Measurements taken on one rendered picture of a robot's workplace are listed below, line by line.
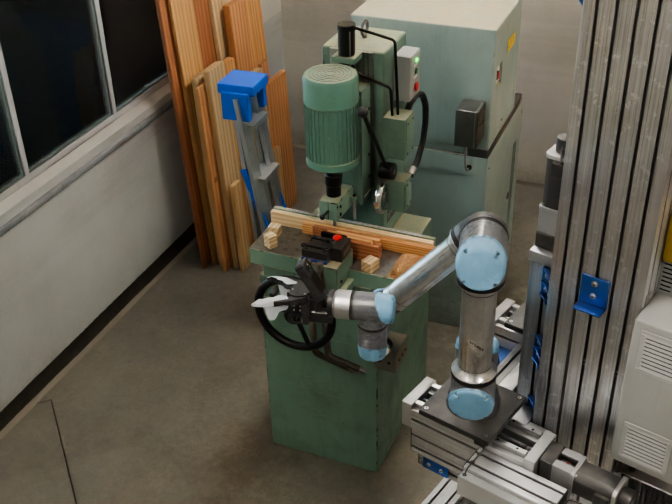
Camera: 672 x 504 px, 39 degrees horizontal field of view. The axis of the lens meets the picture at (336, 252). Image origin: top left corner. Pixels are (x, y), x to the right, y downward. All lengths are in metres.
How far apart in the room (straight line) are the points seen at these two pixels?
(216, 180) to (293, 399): 1.37
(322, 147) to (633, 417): 1.24
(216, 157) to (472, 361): 2.37
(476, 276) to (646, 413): 0.62
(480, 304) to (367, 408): 1.24
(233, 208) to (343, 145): 1.64
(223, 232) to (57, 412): 1.22
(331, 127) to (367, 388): 0.97
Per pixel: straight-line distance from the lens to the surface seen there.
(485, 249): 2.17
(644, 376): 2.49
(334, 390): 3.43
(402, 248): 3.16
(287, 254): 3.18
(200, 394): 4.02
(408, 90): 3.21
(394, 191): 3.25
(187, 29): 4.37
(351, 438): 3.56
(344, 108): 2.94
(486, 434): 2.62
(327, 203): 3.13
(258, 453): 3.74
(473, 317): 2.30
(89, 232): 4.21
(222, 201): 4.59
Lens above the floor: 2.62
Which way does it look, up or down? 33 degrees down
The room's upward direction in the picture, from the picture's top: 2 degrees counter-clockwise
